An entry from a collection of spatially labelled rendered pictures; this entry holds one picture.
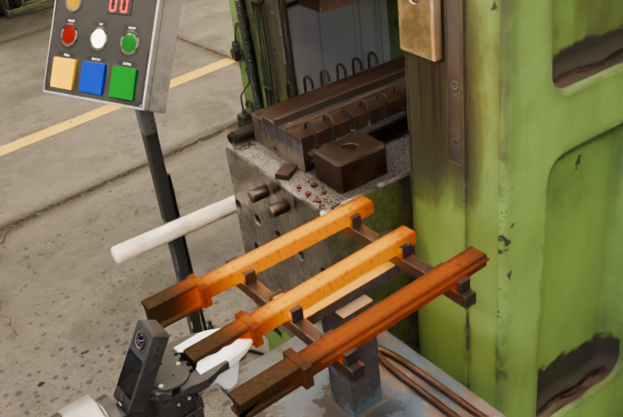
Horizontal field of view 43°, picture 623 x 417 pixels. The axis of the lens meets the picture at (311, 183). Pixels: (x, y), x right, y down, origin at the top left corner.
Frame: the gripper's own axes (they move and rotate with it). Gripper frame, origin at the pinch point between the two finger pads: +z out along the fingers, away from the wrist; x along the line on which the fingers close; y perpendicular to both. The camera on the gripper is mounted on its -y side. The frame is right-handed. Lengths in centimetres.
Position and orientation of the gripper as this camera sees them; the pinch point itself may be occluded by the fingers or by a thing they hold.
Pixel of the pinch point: (235, 334)
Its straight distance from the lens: 111.5
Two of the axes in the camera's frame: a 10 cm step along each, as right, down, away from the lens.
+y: 1.1, 8.5, 5.1
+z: 7.8, -3.9, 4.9
